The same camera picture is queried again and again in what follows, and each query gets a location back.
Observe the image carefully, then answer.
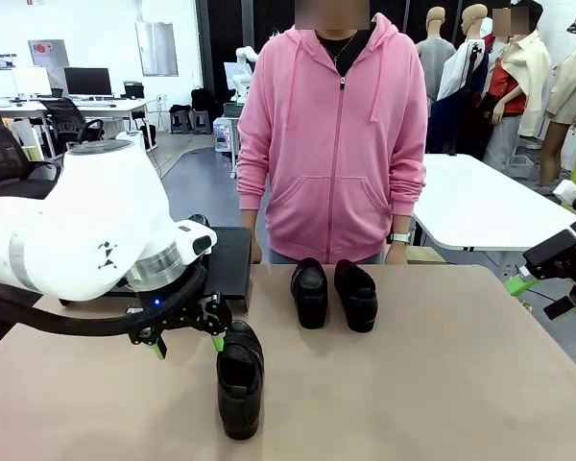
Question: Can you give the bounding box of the person's head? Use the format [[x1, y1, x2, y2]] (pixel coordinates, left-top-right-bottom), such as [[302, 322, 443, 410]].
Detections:
[[295, 0, 371, 33]]

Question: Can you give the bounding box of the thin silver necklace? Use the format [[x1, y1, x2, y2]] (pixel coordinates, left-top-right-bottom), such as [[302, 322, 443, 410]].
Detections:
[[319, 31, 359, 66]]

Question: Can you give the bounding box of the white office desk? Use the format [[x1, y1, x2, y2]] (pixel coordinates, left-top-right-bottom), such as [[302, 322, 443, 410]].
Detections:
[[0, 97, 158, 145]]

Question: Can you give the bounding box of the mannequin in white navy jacket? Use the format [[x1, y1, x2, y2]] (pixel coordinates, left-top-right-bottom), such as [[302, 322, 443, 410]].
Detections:
[[436, 3, 493, 156]]

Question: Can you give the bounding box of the pink zip hoodie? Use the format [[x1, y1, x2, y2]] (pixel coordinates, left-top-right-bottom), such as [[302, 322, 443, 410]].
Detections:
[[237, 12, 429, 264]]

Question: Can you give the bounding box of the mannequin in cream jacket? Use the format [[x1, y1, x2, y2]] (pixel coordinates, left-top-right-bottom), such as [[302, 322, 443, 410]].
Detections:
[[479, 0, 553, 167]]

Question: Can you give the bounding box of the mannequin in grey shirt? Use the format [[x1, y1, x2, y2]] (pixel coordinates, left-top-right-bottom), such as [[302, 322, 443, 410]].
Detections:
[[415, 5, 458, 119]]

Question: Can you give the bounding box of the grey storage crate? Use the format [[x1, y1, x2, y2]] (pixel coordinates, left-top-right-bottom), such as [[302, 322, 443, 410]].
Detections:
[[505, 153, 535, 180]]

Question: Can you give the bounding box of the white work table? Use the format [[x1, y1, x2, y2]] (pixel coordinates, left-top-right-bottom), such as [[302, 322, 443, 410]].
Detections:
[[410, 152, 576, 252]]

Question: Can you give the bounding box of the black mesh office chair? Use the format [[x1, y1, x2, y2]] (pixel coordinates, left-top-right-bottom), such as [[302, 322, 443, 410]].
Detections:
[[44, 97, 106, 159]]

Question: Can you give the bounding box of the person's left hand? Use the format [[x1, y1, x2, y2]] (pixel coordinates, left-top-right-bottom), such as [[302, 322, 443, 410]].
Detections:
[[385, 242, 409, 266]]

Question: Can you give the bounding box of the metal robot cart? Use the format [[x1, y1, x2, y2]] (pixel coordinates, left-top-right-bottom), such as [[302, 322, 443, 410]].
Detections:
[[222, 101, 244, 182]]

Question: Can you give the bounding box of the person's right forearm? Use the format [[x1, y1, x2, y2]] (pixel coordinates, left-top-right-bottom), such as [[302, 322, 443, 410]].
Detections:
[[237, 153, 271, 230]]

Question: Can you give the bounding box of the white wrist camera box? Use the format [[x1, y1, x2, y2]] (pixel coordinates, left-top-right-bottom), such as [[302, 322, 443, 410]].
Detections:
[[553, 180, 576, 204]]

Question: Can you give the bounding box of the person's right hand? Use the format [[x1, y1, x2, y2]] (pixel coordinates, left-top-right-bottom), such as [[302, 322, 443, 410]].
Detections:
[[242, 223, 265, 265]]

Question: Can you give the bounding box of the computer case with lights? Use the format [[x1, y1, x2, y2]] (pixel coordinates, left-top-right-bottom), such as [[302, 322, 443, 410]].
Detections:
[[212, 118, 241, 154]]

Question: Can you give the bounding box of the black computer monitor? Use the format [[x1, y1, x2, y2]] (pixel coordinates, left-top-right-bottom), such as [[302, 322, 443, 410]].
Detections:
[[63, 66, 113, 97]]

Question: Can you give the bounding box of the large black office chair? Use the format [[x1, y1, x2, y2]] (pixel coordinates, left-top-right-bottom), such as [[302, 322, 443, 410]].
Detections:
[[0, 100, 62, 199]]

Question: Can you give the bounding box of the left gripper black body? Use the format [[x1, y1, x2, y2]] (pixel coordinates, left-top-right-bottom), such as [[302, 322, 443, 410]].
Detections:
[[124, 287, 207, 347]]

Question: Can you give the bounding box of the metal wall cabinet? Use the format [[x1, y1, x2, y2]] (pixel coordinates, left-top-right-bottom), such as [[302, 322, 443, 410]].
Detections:
[[134, 21, 180, 77]]

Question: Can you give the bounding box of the black backpack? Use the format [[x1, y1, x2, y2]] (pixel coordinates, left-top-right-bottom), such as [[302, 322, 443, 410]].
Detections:
[[190, 86, 213, 112]]

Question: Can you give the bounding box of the black plastic stool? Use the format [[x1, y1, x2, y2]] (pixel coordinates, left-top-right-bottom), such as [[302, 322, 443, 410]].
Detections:
[[191, 109, 213, 134], [169, 106, 193, 134]]

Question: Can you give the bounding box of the person's left forearm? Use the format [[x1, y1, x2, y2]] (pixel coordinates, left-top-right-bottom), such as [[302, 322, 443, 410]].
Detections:
[[388, 158, 428, 236]]

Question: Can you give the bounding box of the black undershirt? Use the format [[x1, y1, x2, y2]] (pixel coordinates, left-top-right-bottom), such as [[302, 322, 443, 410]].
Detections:
[[315, 28, 359, 78]]

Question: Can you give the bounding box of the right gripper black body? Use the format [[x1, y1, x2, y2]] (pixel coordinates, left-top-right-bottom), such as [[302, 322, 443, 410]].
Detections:
[[521, 206, 576, 308]]

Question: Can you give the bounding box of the beige box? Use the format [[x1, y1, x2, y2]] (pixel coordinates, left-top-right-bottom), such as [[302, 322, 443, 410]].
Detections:
[[406, 245, 450, 265]]

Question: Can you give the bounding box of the mannequin with bucket hat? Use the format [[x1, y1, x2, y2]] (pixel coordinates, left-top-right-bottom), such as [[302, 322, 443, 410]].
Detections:
[[540, 12, 576, 191]]

